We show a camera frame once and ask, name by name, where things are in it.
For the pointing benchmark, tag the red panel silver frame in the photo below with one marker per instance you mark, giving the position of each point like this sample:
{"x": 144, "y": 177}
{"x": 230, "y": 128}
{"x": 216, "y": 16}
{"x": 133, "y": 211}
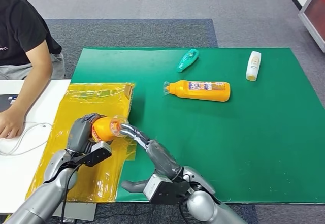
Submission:
{"x": 317, "y": 14}

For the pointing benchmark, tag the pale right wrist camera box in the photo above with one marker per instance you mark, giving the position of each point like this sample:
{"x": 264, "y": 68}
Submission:
{"x": 162, "y": 192}

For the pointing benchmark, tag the white plastic bottle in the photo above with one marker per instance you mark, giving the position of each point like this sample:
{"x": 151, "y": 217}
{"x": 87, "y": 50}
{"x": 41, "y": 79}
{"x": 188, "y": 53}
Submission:
{"x": 253, "y": 66}

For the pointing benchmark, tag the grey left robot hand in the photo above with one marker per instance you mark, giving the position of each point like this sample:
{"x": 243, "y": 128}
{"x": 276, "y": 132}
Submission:
{"x": 78, "y": 136}

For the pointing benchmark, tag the green table mat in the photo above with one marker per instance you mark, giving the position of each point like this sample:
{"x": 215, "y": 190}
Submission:
{"x": 253, "y": 131}

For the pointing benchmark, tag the yellow transparent plastic bag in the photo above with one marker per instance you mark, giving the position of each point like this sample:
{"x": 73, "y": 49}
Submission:
{"x": 89, "y": 98}

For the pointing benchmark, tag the person's forearm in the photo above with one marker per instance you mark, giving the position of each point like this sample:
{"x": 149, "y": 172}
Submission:
{"x": 34, "y": 77}

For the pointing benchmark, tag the orange detergent bottle clear cap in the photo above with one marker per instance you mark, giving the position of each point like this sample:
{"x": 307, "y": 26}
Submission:
{"x": 101, "y": 130}
{"x": 200, "y": 95}

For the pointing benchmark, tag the person's hand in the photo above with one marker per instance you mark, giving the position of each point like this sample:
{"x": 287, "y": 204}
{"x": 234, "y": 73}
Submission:
{"x": 10, "y": 124}

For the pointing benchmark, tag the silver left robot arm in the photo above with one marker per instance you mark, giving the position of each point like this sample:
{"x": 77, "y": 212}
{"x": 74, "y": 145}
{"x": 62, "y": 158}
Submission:
{"x": 45, "y": 195}

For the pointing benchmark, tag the teal plastic bottle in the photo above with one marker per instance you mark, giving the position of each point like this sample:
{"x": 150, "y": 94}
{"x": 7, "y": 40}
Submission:
{"x": 187, "y": 60}

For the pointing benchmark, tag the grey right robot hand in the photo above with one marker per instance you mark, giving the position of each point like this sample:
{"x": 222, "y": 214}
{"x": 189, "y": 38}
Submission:
{"x": 162, "y": 158}

